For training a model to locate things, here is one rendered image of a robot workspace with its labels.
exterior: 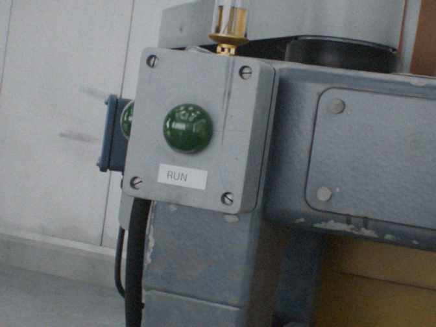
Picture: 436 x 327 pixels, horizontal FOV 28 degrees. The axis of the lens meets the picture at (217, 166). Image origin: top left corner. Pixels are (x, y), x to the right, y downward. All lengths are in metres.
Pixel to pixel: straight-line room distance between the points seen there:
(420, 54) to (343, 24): 0.38
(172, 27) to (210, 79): 0.50
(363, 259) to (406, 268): 0.04
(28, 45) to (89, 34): 0.52
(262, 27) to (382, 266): 0.23
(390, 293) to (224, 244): 0.31
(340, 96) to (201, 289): 0.15
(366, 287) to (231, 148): 0.36
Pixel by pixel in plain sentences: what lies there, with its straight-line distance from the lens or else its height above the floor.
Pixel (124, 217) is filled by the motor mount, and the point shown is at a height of 1.17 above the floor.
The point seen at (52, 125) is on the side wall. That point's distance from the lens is 6.54.
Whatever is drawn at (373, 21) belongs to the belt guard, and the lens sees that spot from 0.66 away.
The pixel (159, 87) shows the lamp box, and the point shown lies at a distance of 0.52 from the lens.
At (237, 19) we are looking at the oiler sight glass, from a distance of 0.58.
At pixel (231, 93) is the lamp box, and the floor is 1.31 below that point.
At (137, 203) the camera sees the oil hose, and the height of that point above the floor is 1.23.
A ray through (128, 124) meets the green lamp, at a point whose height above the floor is 1.28.
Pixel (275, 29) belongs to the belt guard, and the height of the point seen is 1.37.
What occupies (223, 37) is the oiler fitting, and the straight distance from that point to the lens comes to 0.58.
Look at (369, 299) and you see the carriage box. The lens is 0.84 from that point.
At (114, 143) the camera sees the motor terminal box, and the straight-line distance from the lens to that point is 1.02.
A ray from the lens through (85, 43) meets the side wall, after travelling 6.46.
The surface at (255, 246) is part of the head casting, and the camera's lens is 0.55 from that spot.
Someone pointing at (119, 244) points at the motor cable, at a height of 1.13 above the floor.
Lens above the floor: 1.29
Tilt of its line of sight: 3 degrees down
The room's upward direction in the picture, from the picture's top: 8 degrees clockwise
